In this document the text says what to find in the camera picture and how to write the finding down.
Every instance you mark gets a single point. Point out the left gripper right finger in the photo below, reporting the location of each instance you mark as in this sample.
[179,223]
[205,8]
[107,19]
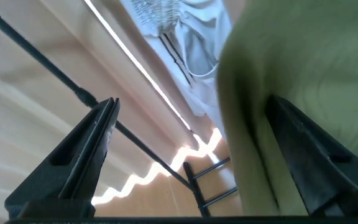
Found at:
[322,180]

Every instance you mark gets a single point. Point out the black clothes rack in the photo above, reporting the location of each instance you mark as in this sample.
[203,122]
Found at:
[42,60]

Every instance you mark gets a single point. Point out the green garment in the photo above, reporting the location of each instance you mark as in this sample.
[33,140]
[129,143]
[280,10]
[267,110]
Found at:
[306,62]

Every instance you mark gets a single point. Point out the pale grey shorts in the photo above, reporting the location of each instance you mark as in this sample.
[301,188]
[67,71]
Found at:
[197,46]

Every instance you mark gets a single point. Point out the beige curtain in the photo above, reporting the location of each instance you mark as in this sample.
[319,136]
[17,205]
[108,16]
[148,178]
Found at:
[26,109]

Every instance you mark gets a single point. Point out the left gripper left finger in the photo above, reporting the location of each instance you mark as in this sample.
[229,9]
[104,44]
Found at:
[42,193]

